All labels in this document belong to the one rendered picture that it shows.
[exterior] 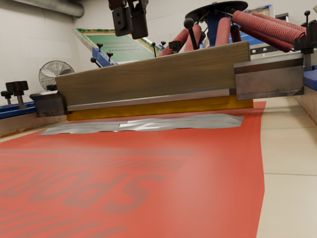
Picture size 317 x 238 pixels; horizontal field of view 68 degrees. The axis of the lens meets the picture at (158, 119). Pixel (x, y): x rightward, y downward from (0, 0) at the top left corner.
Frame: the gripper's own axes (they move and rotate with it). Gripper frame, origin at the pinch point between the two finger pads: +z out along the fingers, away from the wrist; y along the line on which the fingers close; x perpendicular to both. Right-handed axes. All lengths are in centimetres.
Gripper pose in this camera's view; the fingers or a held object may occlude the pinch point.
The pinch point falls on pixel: (131, 25)
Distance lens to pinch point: 44.3
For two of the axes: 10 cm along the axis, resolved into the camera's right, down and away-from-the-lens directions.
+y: -4.2, 2.0, -8.8
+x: 9.0, -0.5, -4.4
